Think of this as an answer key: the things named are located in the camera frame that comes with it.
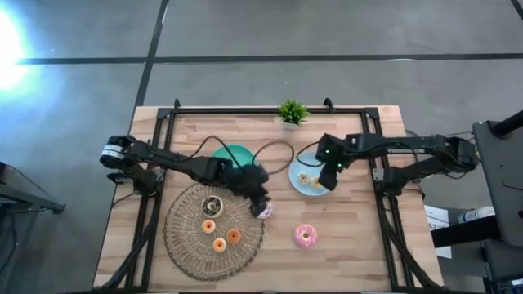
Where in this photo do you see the large lilac drizzled toy donut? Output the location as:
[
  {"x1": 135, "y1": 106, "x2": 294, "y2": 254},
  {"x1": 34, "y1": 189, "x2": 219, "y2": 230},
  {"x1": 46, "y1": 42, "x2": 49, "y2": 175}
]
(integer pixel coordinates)
[{"x1": 257, "y1": 202, "x2": 275, "y2": 221}]

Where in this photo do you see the white paper sheet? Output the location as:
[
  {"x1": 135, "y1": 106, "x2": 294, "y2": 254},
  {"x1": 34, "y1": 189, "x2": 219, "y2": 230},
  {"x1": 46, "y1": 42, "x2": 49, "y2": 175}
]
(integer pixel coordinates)
[{"x1": 424, "y1": 205, "x2": 454, "y2": 260}]

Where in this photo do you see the black shelf bar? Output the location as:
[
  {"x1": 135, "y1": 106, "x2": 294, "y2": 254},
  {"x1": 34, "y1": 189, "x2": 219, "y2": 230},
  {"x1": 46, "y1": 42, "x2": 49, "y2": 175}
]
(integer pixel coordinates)
[{"x1": 431, "y1": 216, "x2": 502, "y2": 248}]

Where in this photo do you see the black aluminium table frame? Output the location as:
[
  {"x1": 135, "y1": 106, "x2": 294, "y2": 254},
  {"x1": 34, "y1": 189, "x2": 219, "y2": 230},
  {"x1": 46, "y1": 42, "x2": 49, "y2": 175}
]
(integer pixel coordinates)
[{"x1": 93, "y1": 97, "x2": 445, "y2": 293}]

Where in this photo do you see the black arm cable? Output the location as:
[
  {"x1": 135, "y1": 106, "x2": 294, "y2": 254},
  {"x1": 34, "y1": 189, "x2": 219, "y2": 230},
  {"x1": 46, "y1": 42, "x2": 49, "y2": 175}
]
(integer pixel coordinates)
[
  {"x1": 296, "y1": 140, "x2": 326, "y2": 168},
  {"x1": 190, "y1": 135, "x2": 295, "y2": 176}
]

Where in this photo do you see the round woven wicker placemat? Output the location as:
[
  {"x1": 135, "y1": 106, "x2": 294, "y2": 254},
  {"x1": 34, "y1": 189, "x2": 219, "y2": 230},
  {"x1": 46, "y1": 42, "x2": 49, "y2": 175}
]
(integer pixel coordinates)
[{"x1": 163, "y1": 182, "x2": 266, "y2": 282}]

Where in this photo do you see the black round pole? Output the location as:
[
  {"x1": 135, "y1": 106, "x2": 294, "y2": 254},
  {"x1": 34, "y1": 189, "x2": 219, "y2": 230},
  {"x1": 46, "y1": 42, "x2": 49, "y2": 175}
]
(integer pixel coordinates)
[{"x1": 492, "y1": 110, "x2": 523, "y2": 138}]

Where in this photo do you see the large pink toy donut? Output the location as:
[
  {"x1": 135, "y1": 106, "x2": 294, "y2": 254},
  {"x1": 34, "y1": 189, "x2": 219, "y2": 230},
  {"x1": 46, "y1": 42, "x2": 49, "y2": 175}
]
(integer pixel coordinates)
[{"x1": 293, "y1": 223, "x2": 319, "y2": 249}]

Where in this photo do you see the teal round plate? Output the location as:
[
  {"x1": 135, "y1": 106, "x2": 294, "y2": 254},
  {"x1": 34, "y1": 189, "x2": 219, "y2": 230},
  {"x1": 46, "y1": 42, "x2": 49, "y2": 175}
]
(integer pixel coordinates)
[{"x1": 211, "y1": 144, "x2": 257, "y2": 169}]

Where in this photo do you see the grey side table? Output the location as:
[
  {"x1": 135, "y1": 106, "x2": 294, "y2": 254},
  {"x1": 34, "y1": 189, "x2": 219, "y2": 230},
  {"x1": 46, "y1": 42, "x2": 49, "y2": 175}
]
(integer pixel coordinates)
[{"x1": 0, "y1": 161, "x2": 66, "y2": 216}]

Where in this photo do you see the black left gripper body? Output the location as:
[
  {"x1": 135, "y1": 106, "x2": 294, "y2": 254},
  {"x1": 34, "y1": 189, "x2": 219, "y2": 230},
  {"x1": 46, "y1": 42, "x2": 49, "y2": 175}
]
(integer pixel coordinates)
[{"x1": 226, "y1": 163, "x2": 270, "y2": 201}]

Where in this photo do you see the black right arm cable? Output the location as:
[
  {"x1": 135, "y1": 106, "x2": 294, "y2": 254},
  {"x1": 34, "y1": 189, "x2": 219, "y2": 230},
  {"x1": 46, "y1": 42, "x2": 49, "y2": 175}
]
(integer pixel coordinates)
[{"x1": 296, "y1": 140, "x2": 326, "y2": 168}]

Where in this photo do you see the light blue round plate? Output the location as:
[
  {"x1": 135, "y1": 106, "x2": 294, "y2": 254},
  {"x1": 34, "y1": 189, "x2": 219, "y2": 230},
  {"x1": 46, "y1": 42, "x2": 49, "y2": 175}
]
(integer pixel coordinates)
[{"x1": 288, "y1": 151, "x2": 333, "y2": 198}]

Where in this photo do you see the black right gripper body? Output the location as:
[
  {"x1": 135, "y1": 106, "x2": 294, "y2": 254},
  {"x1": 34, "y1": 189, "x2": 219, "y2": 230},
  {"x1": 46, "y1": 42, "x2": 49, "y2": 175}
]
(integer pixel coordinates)
[{"x1": 315, "y1": 133, "x2": 355, "y2": 192}]

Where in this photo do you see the white plastic bottle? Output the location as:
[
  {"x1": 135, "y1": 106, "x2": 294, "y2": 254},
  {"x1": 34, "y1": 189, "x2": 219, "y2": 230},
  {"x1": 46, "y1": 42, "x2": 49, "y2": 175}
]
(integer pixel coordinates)
[{"x1": 458, "y1": 206, "x2": 497, "y2": 225}]

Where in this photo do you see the large chocolate toy donut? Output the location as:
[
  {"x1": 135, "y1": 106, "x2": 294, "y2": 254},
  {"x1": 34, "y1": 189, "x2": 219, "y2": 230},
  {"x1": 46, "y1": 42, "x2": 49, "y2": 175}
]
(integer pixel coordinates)
[{"x1": 200, "y1": 194, "x2": 225, "y2": 219}]

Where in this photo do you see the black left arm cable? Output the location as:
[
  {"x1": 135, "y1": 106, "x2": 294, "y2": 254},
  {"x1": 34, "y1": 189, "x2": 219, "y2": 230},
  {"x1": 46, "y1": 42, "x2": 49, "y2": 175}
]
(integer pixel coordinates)
[{"x1": 190, "y1": 135, "x2": 295, "y2": 176}]

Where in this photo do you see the small green potted plant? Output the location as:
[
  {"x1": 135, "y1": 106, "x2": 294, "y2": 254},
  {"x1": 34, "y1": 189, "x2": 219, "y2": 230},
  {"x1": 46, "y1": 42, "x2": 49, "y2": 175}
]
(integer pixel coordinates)
[{"x1": 277, "y1": 99, "x2": 311, "y2": 131}]

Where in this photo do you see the grey metal cart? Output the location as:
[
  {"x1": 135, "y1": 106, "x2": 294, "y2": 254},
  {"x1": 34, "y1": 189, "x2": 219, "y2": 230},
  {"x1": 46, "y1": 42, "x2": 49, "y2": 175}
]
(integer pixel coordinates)
[{"x1": 472, "y1": 110, "x2": 523, "y2": 283}]

